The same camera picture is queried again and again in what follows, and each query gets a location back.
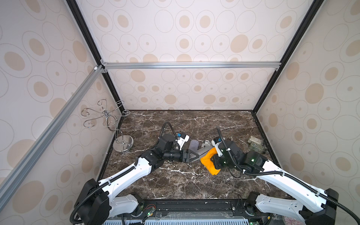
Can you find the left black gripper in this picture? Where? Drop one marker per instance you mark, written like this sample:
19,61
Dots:
182,158

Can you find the orange cleaning cloth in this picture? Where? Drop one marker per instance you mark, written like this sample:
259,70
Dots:
206,161

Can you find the grey eyeglass case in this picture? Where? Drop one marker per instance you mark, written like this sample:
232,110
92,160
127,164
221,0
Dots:
203,151

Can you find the lavender eyeglass case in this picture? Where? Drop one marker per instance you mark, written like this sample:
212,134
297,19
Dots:
194,145

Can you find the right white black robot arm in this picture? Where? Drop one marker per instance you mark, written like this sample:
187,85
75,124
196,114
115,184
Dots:
309,204

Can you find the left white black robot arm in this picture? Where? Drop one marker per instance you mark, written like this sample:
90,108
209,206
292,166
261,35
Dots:
98,200

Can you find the green clear box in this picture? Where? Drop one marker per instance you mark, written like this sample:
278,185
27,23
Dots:
256,144

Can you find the chrome hook stand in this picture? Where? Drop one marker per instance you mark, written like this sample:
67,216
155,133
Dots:
122,143

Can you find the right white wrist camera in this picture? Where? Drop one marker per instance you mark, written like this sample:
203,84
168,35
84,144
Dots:
215,143

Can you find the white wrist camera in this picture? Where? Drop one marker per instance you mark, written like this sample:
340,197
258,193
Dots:
181,139
215,143

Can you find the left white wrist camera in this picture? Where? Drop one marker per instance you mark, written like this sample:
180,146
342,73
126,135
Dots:
181,139

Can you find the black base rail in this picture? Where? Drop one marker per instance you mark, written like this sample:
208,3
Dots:
192,212

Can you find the horizontal aluminium frame bar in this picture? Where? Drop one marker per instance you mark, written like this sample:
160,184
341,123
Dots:
189,65

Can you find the diagonal aluminium frame bar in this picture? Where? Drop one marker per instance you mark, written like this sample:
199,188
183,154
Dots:
22,169

